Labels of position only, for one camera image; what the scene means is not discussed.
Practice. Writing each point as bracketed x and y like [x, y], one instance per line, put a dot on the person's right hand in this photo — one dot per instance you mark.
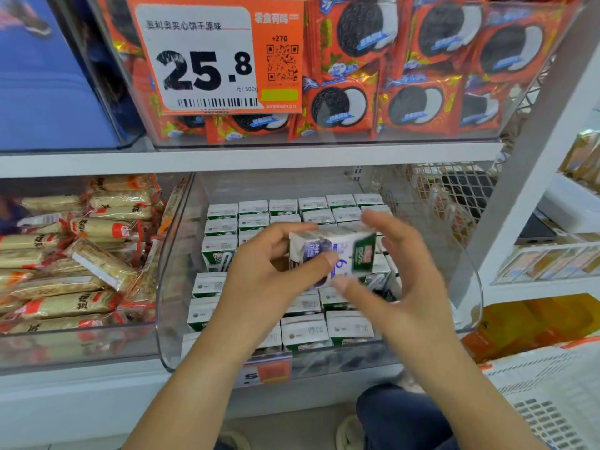
[408, 300]

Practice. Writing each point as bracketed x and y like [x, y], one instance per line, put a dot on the person's left hand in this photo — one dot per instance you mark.
[258, 290]

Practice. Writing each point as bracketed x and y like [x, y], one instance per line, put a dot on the rows of white juice cartons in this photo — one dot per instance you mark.
[225, 248]

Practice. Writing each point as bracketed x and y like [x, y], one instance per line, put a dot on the blueberry juice carton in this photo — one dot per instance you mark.
[333, 248]

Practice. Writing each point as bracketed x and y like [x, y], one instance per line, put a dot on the person's left forearm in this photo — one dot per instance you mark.
[183, 407]

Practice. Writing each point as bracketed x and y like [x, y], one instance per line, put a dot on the person's blue jeans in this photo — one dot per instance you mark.
[403, 422]

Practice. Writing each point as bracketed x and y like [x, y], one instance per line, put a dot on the person's right white shoe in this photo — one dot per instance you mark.
[350, 434]

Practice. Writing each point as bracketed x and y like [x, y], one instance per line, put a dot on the person's white shoe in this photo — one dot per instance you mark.
[234, 441]
[350, 434]

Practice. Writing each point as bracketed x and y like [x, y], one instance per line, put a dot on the person's left white shoe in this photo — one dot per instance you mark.
[234, 441]

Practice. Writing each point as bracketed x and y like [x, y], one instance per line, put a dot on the clear plastic display bin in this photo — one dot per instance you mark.
[459, 304]
[75, 347]

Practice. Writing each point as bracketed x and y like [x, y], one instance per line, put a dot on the small orange price tag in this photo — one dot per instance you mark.
[262, 370]

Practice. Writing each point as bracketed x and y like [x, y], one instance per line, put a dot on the yellow orange snack packet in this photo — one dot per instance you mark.
[534, 328]

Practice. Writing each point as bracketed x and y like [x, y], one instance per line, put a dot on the pile of yellow wafer bars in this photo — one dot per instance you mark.
[75, 267]

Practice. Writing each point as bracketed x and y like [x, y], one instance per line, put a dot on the white flat box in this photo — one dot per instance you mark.
[572, 206]

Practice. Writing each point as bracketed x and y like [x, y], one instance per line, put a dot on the stack of red cookie packets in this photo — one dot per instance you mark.
[412, 70]

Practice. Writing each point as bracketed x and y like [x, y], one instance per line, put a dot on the large white orange price tag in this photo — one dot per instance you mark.
[192, 56]

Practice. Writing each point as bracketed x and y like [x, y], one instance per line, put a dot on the blue cardboard display box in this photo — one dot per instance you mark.
[52, 79]

